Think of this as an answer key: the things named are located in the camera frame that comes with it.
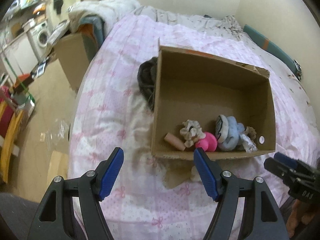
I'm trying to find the clear plastic packet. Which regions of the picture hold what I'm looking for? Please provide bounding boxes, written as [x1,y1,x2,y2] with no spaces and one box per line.
[240,133,258,153]

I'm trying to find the white rumpled duvet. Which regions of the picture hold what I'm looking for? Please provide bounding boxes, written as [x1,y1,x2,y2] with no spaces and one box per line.
[68,0,141,37]

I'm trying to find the blue fish plush toy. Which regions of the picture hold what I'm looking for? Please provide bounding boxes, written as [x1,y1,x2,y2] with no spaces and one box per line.
[215,114,245,152]

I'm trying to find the beige pink scrunchie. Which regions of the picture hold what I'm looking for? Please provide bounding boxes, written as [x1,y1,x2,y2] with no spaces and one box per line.
[244,126,257,141]

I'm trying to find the white washing machine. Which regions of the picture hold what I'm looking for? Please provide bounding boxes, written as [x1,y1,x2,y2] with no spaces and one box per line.
[27,20,51,61]

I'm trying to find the pink patterned bed quilt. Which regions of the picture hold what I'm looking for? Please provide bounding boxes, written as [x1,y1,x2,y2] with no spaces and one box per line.
[68,14,319,239]

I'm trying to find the black hanging garment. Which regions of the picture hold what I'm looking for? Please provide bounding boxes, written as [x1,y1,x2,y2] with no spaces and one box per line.
[53,0,63,15]

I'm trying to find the person right hand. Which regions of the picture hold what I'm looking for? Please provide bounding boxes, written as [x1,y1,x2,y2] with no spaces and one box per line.
[286,199,319,238]

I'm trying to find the brown cardboard box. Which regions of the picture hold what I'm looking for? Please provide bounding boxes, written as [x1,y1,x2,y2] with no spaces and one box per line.
[151,46,276,160]

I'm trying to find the cream floral scrunchie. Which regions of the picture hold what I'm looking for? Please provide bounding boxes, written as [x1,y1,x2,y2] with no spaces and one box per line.
[180,120,206,148]

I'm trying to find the teal orange headboard cushion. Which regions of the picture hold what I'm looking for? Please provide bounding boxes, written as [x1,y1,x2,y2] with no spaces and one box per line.
[244,24,302,81]

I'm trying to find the pink rubber duck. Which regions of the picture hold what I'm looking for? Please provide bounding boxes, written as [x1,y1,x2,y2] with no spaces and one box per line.
[195,132,217,152]

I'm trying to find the green handled mop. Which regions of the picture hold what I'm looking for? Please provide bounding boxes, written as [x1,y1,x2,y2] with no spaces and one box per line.
[1,49,36,106]

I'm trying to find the dark striped cloth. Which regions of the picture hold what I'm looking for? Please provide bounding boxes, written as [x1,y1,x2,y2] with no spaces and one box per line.
[137,57,158,112]

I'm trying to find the large floor cardboard box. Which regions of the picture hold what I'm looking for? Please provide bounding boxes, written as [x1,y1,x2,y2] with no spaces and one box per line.
[54,33,98,92]

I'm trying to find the pink foam roller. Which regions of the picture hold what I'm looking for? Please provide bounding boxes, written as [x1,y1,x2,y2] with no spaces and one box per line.
[164,133,185,151]

